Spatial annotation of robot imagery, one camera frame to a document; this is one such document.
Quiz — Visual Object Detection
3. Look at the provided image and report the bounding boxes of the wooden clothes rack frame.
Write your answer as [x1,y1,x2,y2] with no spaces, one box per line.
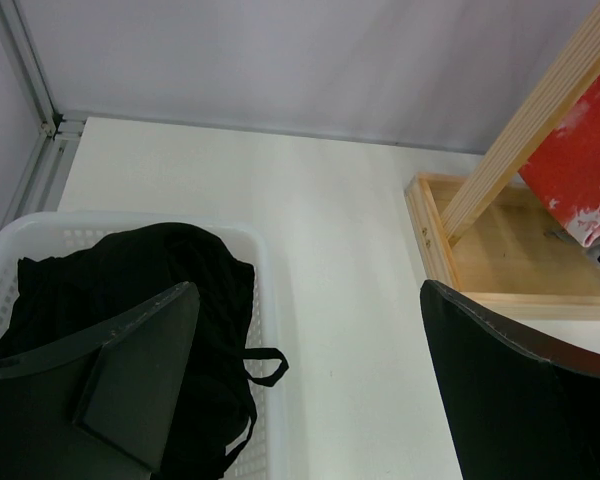
[405,2,600,320]

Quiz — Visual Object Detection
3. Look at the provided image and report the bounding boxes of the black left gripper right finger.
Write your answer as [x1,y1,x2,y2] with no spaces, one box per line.
[420,280,600,479]

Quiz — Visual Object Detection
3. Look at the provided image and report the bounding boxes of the red white trousers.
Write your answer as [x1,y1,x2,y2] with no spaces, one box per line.
[519,75,600,247]

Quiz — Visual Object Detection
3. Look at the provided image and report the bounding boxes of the black trousers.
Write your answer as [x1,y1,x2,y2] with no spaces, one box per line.
[0,222,288,479]

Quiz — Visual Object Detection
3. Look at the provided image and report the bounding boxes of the white perforated plastic basket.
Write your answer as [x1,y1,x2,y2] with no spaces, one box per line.
[0,211,290,479]

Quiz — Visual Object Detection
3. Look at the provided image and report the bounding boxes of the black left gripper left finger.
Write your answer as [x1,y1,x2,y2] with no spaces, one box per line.
[0,283,199,479]

